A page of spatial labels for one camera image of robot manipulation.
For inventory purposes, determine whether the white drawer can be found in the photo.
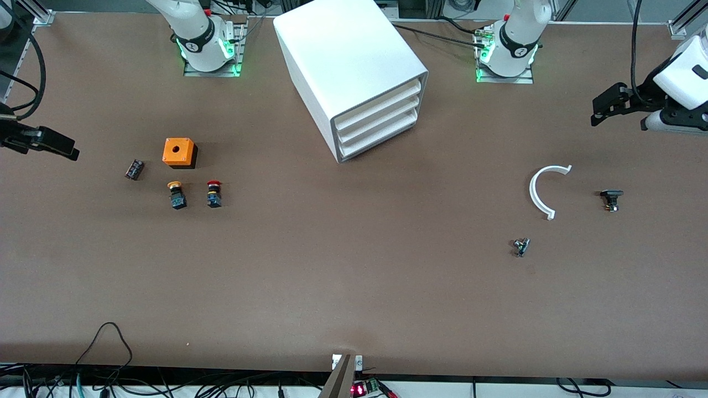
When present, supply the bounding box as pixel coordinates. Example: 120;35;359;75
339;109;421;159
334;79;424;132
336;95;425;145

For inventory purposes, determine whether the grey metal post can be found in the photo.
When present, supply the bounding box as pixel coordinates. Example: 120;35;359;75
318;354;355;398

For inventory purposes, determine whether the black looped cable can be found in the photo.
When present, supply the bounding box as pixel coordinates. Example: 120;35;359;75
74;322;134;383

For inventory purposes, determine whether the black curled cable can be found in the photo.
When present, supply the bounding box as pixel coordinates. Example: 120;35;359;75
555;378;612;398

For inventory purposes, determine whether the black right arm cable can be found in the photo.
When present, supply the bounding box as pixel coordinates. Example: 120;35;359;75
0;22;46;120

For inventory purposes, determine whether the white drawer front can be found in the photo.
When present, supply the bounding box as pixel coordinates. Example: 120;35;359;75
339;109;421;159
334;79;424;132

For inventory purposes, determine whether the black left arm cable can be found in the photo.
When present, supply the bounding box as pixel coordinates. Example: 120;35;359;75
630;0;647;107

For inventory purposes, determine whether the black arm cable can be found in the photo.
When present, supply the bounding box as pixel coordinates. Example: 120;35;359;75
630;0;647;107
0;22;46;120

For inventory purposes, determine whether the black cable behind cabinet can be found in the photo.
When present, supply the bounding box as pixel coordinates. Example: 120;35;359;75
392;23;488;50

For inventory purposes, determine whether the yellow push button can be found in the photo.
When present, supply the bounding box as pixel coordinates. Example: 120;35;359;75
168;181;188;211

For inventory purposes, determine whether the white half-ring bracket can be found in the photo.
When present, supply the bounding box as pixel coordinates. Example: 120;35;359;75
529;165;573;221

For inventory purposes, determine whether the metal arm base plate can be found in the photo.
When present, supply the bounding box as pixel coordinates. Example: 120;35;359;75
184;21;246;77
475;25;535;85

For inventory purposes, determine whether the orange box with hole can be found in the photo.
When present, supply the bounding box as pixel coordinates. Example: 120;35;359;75
162;138;198;170

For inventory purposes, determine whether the aluminium profile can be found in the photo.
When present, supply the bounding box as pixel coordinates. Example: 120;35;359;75
668;0;708;40
15;0;55;26

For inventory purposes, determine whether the circuit board with red light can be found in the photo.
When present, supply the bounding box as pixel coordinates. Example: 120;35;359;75
350;379;399;398

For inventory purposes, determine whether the white drawer cabinet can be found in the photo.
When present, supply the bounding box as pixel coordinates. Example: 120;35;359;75
273;0;429;164

